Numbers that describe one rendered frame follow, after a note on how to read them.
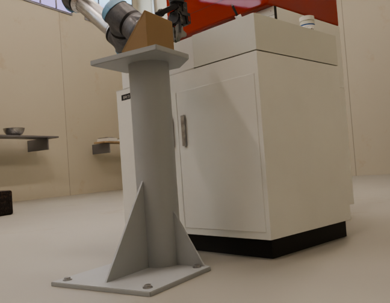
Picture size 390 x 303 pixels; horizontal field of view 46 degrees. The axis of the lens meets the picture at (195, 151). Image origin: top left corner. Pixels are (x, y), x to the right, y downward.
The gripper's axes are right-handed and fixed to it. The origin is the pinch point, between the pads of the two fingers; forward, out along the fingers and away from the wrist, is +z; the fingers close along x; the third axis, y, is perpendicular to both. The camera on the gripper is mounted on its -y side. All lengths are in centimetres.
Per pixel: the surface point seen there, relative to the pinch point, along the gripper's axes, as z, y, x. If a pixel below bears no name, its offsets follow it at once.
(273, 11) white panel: -21, 58, -15
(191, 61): 13.0, -4.0, -13.2
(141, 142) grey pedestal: 49, -39, -19
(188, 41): 3.9, -4.0, -12.6
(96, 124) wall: -58, 429, 760
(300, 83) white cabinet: 27, 24, -50
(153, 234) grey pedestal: 84, -38, -21
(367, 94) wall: -64, 739, 257
